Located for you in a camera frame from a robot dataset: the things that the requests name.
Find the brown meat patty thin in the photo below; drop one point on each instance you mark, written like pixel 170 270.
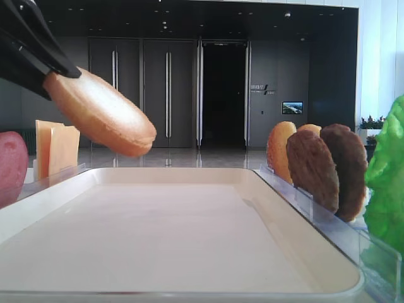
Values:
pixel 312 168

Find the wall display screen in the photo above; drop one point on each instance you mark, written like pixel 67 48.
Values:
pixel 292 108

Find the orange cheese slice outer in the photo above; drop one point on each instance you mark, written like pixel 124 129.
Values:
pixel 43 141

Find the dark double door left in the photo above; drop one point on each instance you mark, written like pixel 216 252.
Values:
pixel 117 62

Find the orange cheese slice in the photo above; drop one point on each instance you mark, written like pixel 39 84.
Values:
pixel 64 143
pixel 43 141

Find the golden bun half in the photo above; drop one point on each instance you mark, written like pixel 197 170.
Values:
pixel 277 149
pixel 311 127

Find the golden bun half right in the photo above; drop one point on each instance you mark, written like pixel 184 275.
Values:
pixel 311 127

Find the clear acrylic rail right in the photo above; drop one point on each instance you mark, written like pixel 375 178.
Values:
pixel 380 263

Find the clear acrylic rail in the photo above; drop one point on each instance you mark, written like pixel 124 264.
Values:
pixel 33 186
pixel 380 263

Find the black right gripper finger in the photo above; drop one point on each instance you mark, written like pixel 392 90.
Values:
pixel 20 70

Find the flower planter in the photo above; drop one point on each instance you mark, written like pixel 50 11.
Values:
pixel 369 128

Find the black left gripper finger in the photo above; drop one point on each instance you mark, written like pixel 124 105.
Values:
pixel 23 22

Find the clear acrylic rail left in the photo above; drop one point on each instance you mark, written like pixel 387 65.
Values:
pixel 33 186

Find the orange cheese slice inner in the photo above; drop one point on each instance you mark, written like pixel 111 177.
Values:
pixel 64 143

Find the dark double door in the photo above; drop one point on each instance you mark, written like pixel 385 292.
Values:
pixel 117 62
pixel 169 91

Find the cream rectangular tray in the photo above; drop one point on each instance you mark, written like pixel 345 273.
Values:
pixel 168 235

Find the dark double door middle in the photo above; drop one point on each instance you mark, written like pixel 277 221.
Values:
pixel 169 91

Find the bread slice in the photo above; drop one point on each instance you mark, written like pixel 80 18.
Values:
pixel 102 113

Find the golden bun half left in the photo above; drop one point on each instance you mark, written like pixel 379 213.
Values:
pixel 277 149

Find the green lettuce leaf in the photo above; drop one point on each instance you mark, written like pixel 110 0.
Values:
pixel 384 177

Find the red tomato slice inner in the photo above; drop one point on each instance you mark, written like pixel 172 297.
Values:
pixel 14 164

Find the brown meat patty thick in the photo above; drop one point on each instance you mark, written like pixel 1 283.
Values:
pixel 349 155

